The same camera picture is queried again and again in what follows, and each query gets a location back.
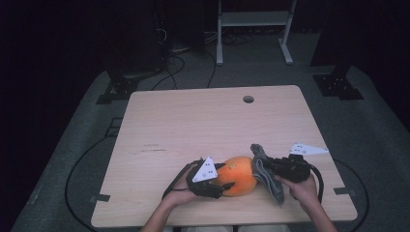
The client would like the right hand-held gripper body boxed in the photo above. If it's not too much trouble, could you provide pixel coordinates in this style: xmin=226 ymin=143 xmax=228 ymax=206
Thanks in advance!
xmin=272 ymin=142 xmax=330 ymax=185

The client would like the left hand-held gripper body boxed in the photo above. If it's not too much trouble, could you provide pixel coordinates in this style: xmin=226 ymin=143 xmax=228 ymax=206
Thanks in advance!
xmin=186 ymin=156 xmax=226 ymax=199

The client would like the orange pumpkin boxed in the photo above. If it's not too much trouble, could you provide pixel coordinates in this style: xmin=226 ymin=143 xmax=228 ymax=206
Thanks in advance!
xmin=212 ymin=156 xmax=259 ymax=198

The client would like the grey fluffy cloth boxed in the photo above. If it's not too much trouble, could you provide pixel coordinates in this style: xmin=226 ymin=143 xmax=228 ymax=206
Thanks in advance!
xmin=249 ymin=143 xmax=285 ymax=208

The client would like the person's left hand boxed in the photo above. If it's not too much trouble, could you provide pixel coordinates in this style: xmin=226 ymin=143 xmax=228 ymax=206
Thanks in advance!
xmin=162 ymin=167 xmax=200 ymax=208

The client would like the person's right hand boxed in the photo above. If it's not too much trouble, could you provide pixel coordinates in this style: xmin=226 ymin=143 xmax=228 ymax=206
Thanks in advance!
xmin=276 ymin=173 xmax=319 ymax=208

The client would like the grey tape strip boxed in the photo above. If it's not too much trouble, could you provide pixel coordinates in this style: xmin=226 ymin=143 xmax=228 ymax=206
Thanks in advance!
xmin=89 ymin=193 xmax=111 ymax=203
xmin=333 ymin=187 xmax=358 ymax=197

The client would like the black stand base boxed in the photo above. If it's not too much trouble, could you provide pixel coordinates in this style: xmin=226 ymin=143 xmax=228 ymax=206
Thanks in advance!
xmin=311 ymin=62 xmax=366 ymax=102
xmin=95 ymin=69 xmax=162 ymax=105

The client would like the white metal stand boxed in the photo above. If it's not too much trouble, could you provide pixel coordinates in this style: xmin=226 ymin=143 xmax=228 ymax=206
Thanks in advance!
xmin=216 ymin=0 xmax=298 ymax=67

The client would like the dark cabinet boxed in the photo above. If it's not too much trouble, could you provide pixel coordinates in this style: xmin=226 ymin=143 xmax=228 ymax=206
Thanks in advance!
xmin=107 ymin=0 xmax=168 ymax=76

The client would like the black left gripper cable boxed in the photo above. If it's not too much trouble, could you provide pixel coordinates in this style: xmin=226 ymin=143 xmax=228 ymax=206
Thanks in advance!
xmin=161 ymin=161 xmax=195 ymax=199

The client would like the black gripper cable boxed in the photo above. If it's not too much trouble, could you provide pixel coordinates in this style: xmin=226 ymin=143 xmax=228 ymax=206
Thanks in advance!
xmin=308 ymin=163 xmax=325 ymax=205
xmin=161 ymin=161 xmax=195 ymax=199

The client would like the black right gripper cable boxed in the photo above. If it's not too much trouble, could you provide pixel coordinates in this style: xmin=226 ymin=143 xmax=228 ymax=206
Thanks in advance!
xmin=308 ymin=163 xmax=325 ymax=205

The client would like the black floor cable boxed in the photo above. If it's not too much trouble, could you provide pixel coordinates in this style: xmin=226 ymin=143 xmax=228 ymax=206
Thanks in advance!
xmin=332 ymin=158 xmax=370 ymax=232
xmin=206 ymin=50 xmax=218 ymax=89
xmin=64 ymin=134 xmax=114 ymax=232
xmin=151 ymin=54 xmax=187 ymax=92

